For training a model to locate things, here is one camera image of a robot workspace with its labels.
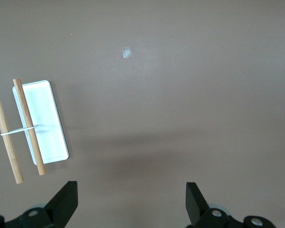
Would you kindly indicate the brown wooden rod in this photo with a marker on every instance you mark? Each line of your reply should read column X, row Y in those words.
column 4, row 133
column 28, row 123

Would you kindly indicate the white rubber band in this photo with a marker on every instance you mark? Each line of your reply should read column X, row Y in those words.
column 16, row 131

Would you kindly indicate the white rectangular tray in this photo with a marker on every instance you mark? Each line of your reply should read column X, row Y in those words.
column 50, row 123

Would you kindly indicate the clear tape piece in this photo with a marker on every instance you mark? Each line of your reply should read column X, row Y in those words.
column 126, row 52

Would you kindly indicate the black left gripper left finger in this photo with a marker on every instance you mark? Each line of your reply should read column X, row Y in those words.
column 61, row 206

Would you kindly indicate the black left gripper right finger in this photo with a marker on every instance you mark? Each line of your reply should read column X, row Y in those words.
column 196, row 206

